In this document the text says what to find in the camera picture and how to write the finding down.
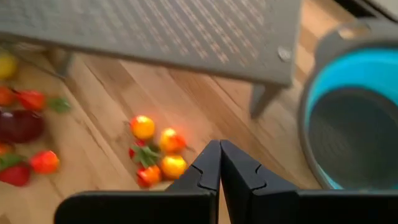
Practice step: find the yellow plastic lemon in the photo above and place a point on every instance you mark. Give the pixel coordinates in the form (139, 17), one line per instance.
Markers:
(6, 65)

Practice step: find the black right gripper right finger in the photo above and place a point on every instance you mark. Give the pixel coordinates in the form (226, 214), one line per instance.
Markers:
(264, 205)

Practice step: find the grey perforated metal shelf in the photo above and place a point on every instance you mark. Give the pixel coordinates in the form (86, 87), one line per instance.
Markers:
(155, 28)

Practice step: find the blue collapsible colander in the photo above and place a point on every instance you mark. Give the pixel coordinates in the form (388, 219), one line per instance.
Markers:
(351, 71)

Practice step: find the red apple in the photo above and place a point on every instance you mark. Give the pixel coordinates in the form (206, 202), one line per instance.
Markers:
(20, 126)

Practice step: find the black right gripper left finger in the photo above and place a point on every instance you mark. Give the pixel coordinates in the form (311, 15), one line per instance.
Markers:
(192, 205)

